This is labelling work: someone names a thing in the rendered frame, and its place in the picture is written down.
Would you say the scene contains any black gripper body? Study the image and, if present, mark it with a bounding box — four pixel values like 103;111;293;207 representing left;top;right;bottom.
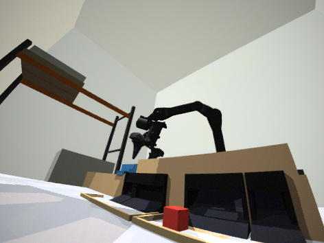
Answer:
129;129;164;157

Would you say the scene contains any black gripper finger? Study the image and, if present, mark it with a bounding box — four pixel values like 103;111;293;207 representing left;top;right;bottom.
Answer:
148;153;160;159
132;140;143;159

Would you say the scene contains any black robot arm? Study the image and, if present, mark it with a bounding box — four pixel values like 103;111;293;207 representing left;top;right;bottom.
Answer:
136;100;226;152

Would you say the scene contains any red cube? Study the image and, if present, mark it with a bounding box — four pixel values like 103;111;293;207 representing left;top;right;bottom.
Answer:
162;206;189;232

